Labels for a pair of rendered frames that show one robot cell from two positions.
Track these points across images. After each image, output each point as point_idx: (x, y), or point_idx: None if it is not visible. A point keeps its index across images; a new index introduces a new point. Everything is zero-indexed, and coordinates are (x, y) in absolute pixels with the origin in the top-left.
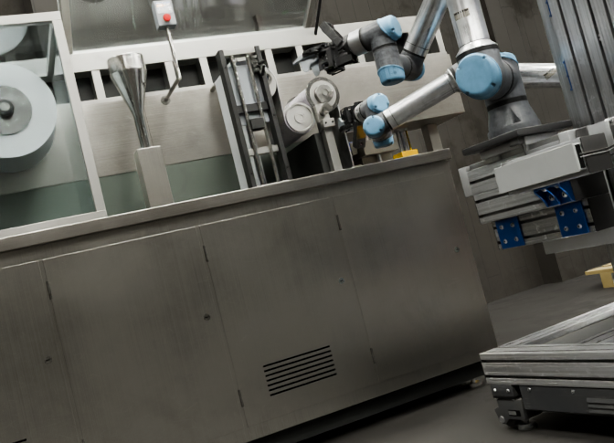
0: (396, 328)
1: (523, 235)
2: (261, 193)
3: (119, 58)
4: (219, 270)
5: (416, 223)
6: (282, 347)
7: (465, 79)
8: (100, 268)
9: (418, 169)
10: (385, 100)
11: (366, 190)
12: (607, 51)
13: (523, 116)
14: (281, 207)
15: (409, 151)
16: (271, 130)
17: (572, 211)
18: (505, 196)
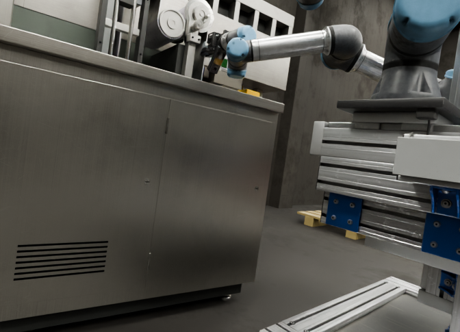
0: (181, 241)
1: (360, 221)
2: (95, 59)
3: None
4: (4, 122)
5: (234, 154)
6: (52, 231)
7: None
8: None
9: (254, 110)
10: (253, 35)
11: (205, 107)
12: None
13: (434, 88)
14: (113, 85)
15: (253, 92)
16: (139, 14)
17: (456, 228)
18: (366, 173)
